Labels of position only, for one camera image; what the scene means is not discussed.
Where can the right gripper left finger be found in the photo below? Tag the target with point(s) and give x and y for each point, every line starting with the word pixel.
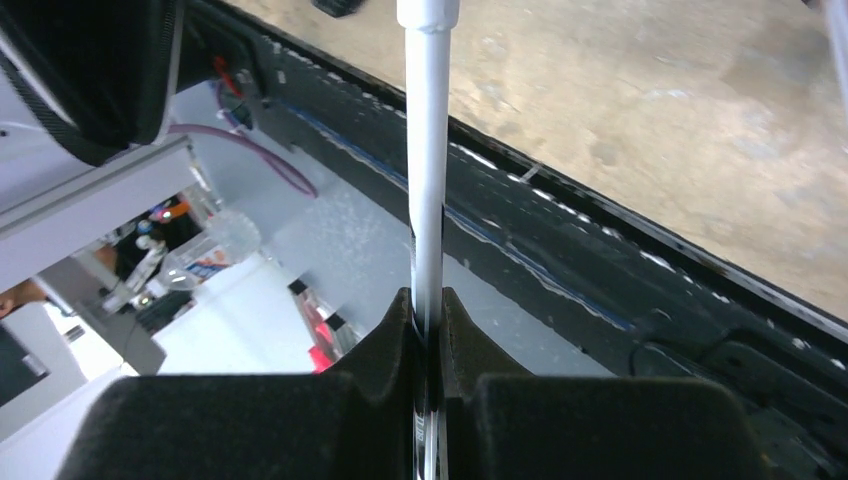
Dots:
pixel 354 420

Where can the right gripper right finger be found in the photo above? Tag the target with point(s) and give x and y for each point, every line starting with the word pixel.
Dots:
pixel 503 422

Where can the white badminton racket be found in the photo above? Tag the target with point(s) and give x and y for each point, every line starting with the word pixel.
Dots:
pixel 427 27

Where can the black SPORT racket bag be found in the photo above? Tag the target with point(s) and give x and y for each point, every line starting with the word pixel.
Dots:
pixel 101 76

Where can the plastic water bottle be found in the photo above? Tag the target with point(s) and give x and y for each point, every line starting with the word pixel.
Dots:
pixel 227 238

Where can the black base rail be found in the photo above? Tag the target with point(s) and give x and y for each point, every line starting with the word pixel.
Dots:
pixel 633 296

